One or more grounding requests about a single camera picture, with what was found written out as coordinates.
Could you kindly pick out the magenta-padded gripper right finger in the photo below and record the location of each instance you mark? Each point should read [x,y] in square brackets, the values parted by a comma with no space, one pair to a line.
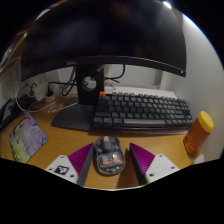
[160,166]

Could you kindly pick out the orange jar with yellow lid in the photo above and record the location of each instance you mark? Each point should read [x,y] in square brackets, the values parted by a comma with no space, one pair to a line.
[197,132]

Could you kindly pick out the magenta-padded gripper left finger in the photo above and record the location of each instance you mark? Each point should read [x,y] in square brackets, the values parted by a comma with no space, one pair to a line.
[61,168]

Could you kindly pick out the transparent computer mouse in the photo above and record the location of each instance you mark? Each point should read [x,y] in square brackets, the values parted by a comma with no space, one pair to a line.
[106,155]

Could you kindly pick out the black computer monitor with stand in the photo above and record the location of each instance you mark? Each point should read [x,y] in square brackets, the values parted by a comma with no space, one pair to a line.
[106,33]

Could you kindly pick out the black mechanical keyboard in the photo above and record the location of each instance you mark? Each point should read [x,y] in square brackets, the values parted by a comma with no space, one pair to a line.
[143,111]

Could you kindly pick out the wooden wall shelf unit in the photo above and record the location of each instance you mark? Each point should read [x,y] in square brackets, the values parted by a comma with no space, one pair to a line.
[11,50]

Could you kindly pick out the floral print mouse pad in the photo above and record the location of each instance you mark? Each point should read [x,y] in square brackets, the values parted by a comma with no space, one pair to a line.
[27,137]

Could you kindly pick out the white power strip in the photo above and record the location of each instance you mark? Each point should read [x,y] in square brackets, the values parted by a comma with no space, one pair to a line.
[50,94]

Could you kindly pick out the black box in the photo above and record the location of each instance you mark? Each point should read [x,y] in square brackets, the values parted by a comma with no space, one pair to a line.
[8,113]

